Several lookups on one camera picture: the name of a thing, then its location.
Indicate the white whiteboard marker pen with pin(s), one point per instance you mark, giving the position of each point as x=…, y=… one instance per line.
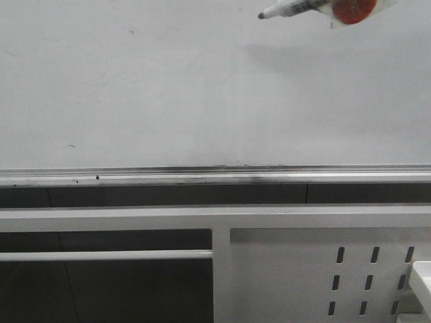
x=292, y=8

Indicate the red round magnet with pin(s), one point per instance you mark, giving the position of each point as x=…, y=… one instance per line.
x=352, y=11

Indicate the white whiteboard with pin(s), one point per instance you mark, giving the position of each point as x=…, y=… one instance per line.
x=109, y=84

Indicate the white metal pegboard rack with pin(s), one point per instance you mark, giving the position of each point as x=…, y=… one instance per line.
x=309, y=263

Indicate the white plastic bin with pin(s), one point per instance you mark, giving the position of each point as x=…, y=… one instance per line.
x=419, y=281

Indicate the aluminium whiteboard tray rail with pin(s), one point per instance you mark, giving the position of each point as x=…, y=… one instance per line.
x=214, y=175

